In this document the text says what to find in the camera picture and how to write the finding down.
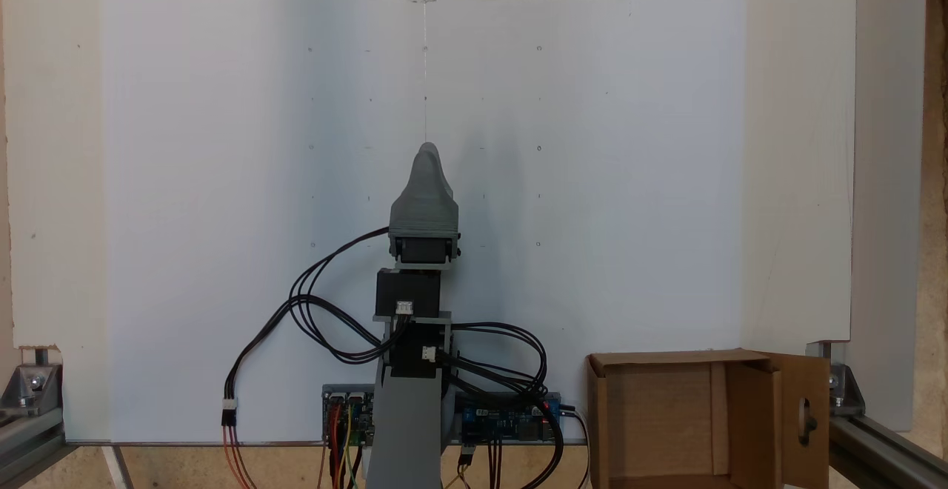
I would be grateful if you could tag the broad grey fixed gripper finger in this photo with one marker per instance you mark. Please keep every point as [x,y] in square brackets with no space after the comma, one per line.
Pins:
[424,200]

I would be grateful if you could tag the grey printed Koch robot arm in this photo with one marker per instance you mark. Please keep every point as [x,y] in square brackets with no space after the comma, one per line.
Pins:
[407,430]

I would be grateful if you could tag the blue circuit board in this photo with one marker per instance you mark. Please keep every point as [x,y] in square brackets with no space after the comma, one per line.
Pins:
[503,422]

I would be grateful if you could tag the large white paper sheet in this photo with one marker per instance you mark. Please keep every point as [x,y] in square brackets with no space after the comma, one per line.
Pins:
[222,178]

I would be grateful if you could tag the brown cardboard box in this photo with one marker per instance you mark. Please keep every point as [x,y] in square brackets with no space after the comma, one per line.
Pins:
[659,415]

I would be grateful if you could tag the metal corner bracket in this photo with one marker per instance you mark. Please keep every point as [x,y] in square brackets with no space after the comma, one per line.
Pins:
[33,385]
[840,393]

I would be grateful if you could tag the aluminium frame post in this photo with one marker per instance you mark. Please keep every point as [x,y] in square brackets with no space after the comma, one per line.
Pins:
[881,452]
[29,437]

